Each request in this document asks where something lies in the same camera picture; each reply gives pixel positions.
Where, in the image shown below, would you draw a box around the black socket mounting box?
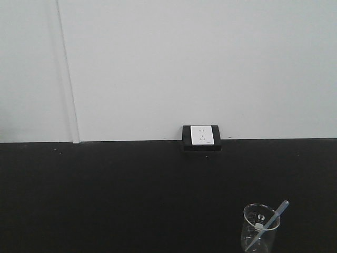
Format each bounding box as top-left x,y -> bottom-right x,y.
182,125 -> 222,152

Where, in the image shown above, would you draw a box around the clear glass beaker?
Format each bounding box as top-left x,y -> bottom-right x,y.
241,202 -> 281,253

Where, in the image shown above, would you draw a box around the white wall power socket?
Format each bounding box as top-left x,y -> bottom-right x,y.
190,125 -> 214,145

